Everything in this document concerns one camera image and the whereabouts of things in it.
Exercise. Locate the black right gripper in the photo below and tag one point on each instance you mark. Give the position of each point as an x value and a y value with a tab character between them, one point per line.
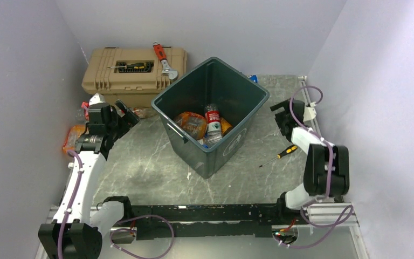
279	116

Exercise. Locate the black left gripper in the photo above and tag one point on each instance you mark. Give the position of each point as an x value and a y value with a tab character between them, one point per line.
130	118

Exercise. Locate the large orange bottle front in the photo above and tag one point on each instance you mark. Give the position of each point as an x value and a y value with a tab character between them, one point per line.
192	123

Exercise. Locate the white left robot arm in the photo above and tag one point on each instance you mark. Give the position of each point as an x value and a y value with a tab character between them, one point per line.
74	232

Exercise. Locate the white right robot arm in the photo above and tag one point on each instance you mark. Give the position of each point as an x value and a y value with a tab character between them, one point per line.
326	172

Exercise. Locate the blue cap bottle behind bin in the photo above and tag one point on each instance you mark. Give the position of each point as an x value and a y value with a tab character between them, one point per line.
253	78

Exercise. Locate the dark green plastic bin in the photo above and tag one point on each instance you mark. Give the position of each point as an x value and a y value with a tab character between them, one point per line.
213	81

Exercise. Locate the small clear bottle red cap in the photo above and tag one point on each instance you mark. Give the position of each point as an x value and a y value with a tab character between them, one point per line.
144	113

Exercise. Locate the black yellow screwdriver on table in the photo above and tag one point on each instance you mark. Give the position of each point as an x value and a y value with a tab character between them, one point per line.
288	150

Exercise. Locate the tan plastic toolbox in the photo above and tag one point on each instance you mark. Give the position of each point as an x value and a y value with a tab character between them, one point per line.
135	87

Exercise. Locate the black yellow screwdriver in toolbox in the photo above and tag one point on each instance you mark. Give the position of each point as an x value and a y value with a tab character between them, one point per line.
129	66

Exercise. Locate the crushed orange bottle left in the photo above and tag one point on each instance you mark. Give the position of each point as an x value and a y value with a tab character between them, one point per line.
72	136

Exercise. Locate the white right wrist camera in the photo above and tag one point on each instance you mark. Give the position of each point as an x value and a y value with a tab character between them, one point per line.
309	112

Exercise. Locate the red handled adjustable wrench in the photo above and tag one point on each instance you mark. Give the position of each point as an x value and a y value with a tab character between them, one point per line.
167	70

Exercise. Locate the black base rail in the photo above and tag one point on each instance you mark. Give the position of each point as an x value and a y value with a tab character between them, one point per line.
165	221

